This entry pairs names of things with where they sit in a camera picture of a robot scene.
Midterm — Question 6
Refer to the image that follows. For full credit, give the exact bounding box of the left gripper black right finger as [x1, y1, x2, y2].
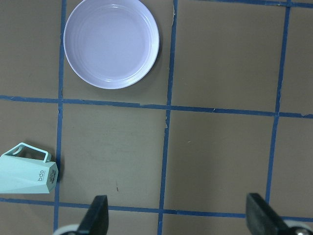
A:
[246, 193, 290, 235]

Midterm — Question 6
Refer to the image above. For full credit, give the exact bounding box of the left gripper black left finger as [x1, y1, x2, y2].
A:
[77, 195, 109, 235]

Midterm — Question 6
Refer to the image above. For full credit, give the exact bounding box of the mint green faceted cup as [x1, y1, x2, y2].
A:
[0, 142, 58, 194]

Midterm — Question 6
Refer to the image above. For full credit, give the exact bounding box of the lavender round plate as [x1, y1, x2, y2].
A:
[64, 0, 160, 90]

